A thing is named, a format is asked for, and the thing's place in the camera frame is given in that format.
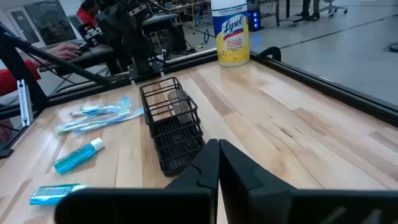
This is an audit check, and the black wire basket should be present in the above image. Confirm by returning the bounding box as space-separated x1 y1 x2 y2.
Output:
139 77 206 177

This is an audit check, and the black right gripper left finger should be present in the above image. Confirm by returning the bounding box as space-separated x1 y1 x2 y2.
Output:
54 139 220 224

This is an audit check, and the black desk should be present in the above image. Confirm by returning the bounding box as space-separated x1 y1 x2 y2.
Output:
40 39 116 77

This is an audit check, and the office chair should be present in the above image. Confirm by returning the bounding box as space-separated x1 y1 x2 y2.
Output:
320 0 348 17

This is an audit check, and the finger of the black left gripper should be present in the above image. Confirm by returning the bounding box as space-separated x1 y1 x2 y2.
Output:
127 63 140 86
151 58 166 79

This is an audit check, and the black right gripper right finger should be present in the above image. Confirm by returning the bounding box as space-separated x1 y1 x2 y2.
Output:
219 139 398 224

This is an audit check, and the blue-lit computer tower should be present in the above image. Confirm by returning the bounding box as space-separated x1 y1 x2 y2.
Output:
247 7 264 32

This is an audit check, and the black aluminium table frame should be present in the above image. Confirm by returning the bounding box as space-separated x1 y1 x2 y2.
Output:
0 23 398 159

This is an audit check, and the blue mouthwash bottle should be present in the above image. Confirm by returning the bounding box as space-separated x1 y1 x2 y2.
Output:
53 137 106 174
29 183 90 207

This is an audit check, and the silver aluminium bracket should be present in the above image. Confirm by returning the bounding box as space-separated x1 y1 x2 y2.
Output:
17 79 34 127

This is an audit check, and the Lysol wipes canister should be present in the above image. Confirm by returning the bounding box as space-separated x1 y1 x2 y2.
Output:
210 0 251 68

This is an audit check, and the black frame clamp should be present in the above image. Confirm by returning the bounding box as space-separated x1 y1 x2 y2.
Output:
257 45 282 62

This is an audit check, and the person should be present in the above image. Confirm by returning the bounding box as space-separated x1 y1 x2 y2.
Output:
76 0 101 29
0 42 82 97
295 0 321 21

